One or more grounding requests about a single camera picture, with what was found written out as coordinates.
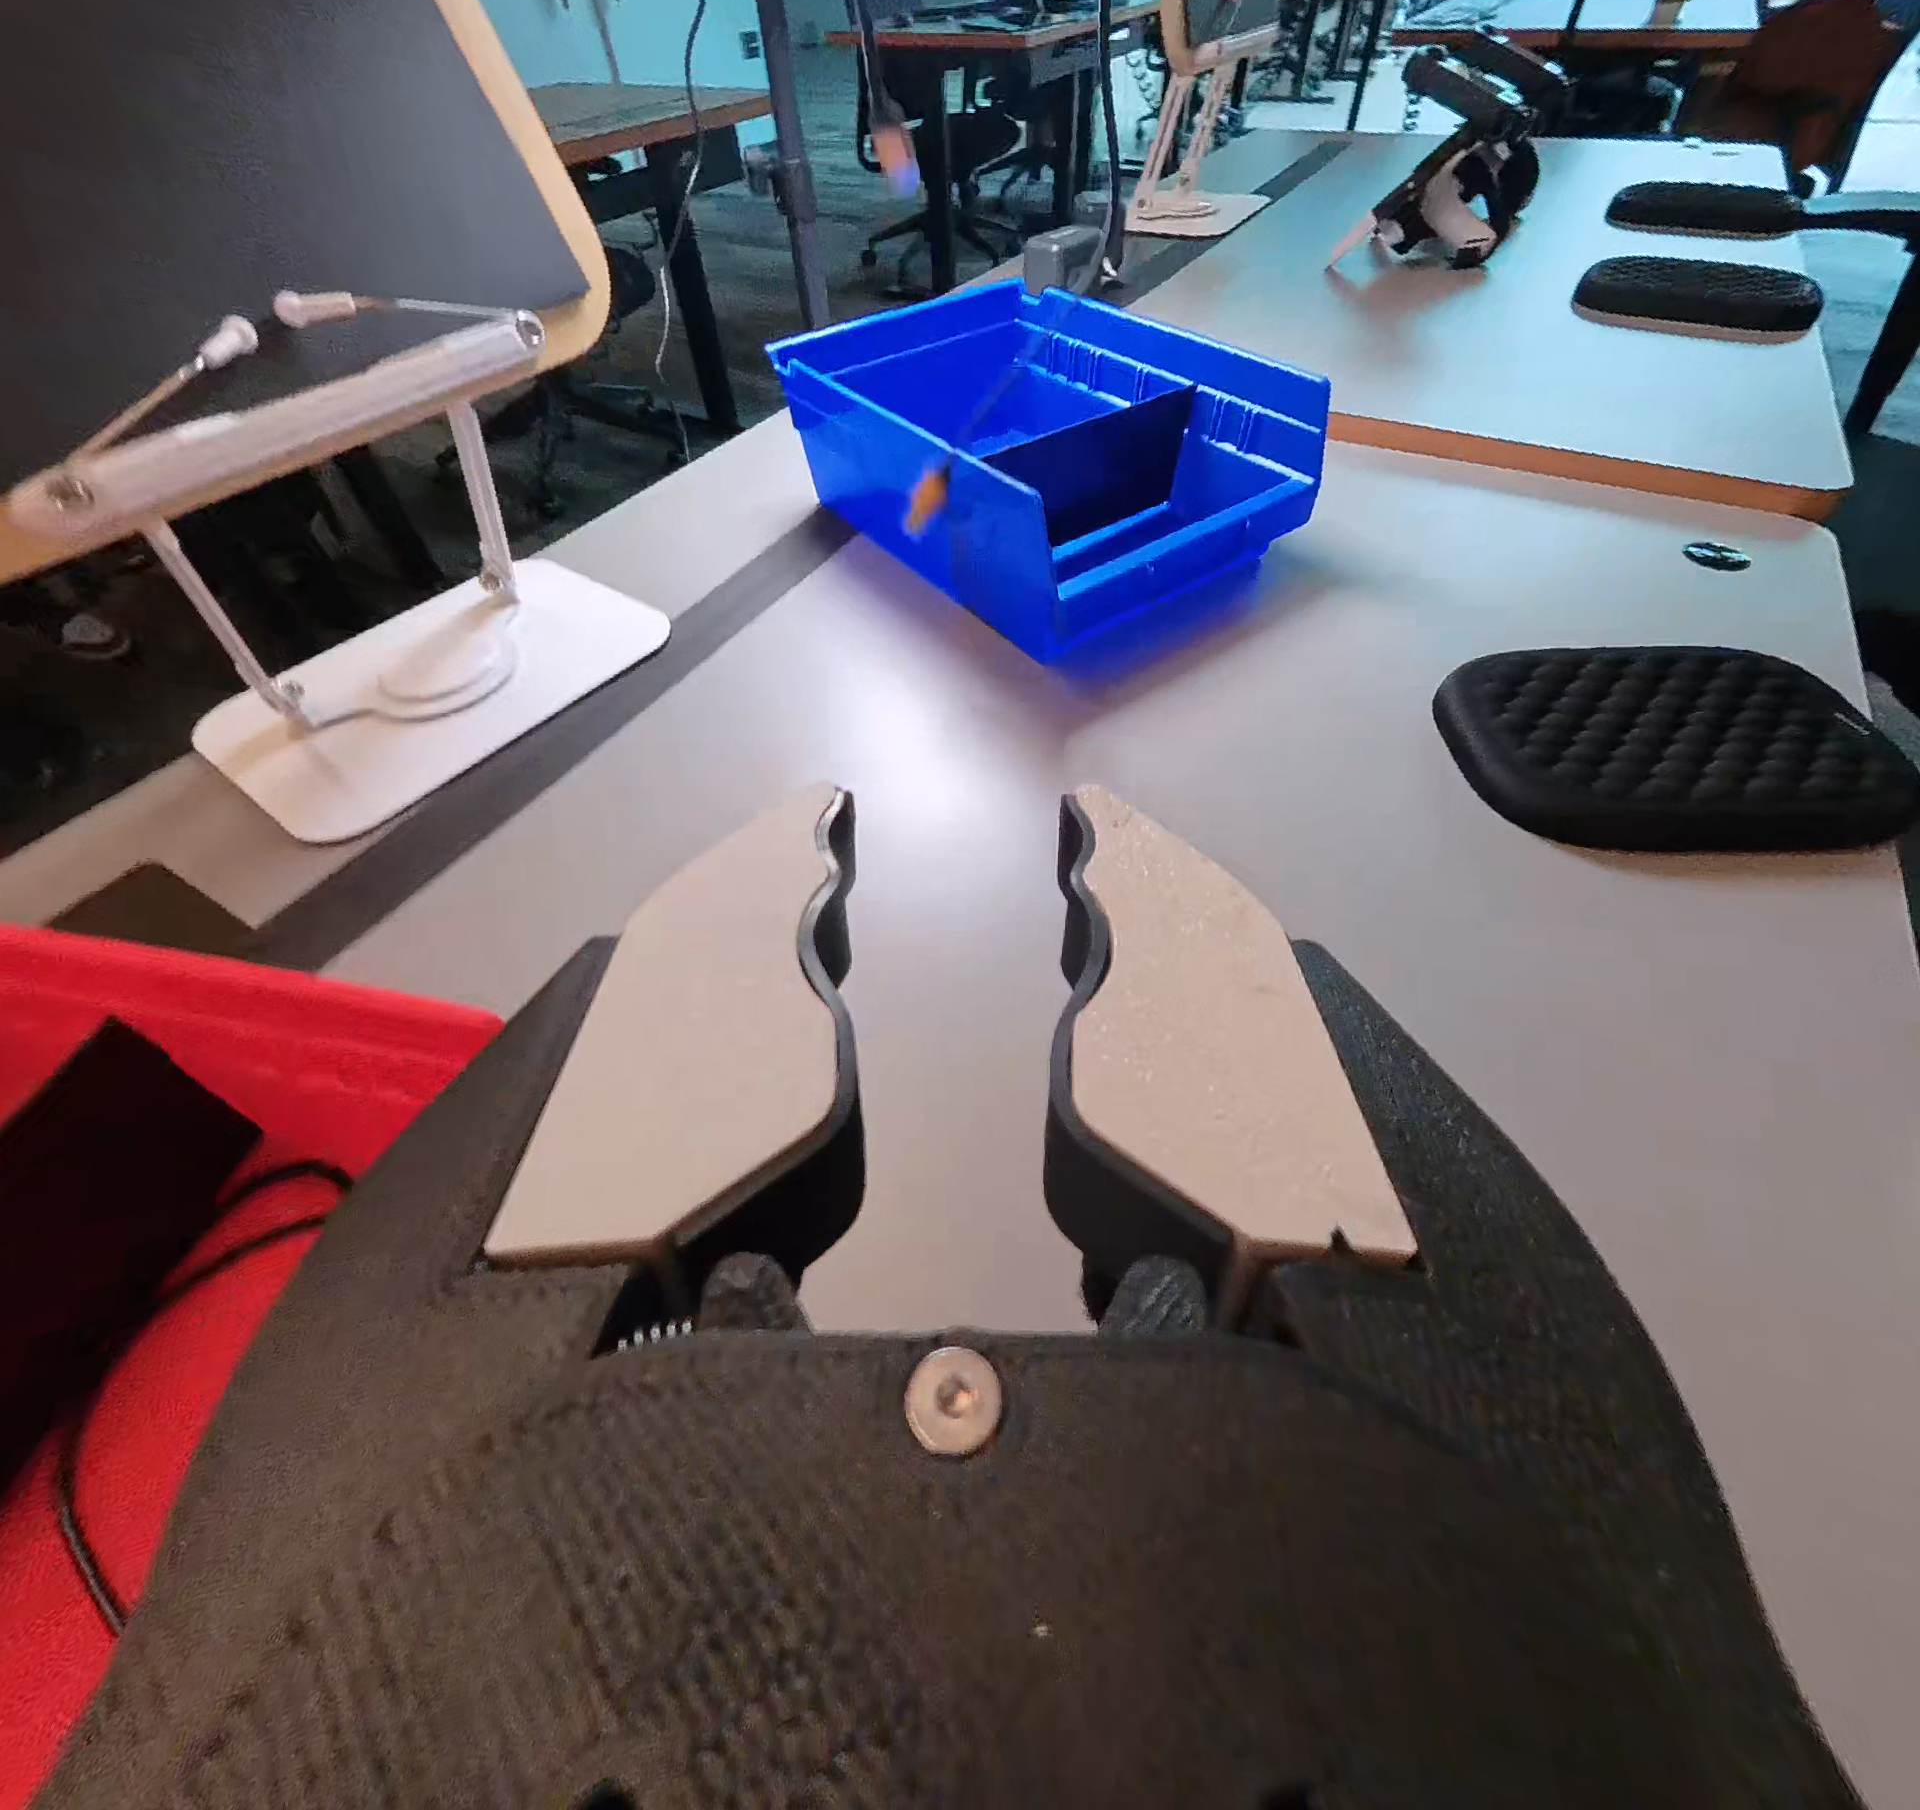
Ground brown chair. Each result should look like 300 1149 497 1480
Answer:
1671 0 1920 191

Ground grey top desk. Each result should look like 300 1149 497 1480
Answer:
1395 0 1765 55

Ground black honeycomb pad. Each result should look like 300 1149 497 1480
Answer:
1431 644 1920 855

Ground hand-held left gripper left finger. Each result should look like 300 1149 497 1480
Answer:
479 781 868 1269

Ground white black hand-held device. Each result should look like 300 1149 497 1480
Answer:
1326 40 1568 274

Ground black oval pad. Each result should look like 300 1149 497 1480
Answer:
1604 178 1809 238
1573 255 1822 338

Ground wooden top desk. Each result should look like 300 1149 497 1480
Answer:
525 81 773 433
830 0 1165 237

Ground black cable slim gold plugs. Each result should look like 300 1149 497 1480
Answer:
57 1163 354 1639

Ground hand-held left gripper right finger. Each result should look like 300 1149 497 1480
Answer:
1047 785 1422 1275

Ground blue plastic bin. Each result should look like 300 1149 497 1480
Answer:
763 284 1334 666

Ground red plastic bin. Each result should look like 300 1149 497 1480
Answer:
0 924 504 1810

